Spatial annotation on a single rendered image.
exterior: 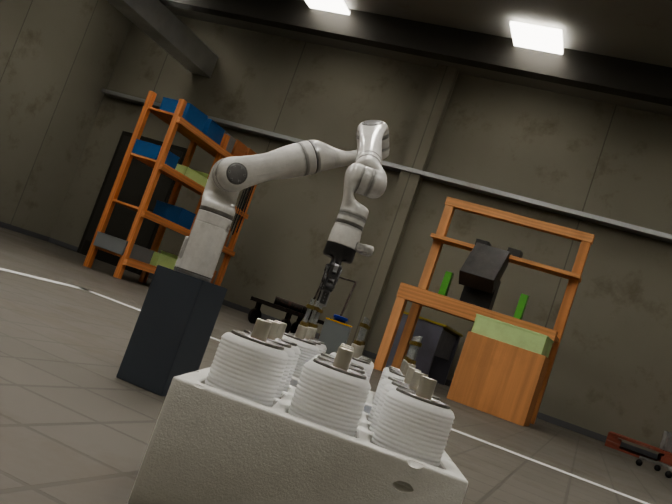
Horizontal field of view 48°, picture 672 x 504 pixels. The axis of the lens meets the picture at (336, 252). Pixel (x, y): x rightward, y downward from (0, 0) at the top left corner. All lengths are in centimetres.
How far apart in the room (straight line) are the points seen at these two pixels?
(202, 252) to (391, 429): 105
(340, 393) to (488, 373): 585
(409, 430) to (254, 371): 21
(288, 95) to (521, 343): 664
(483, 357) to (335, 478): 589
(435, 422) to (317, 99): 1102
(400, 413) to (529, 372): 579
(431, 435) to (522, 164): 994
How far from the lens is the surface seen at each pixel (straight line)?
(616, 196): 1070
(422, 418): 99
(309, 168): 203
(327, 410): 99
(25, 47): 1246
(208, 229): 195
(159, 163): 817
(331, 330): 195
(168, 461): 99
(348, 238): 179
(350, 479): 97
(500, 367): 680
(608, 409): 1033
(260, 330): 102
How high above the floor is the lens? 31
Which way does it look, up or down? 5 degrees up
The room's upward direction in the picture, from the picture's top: 19 degrees clockwise
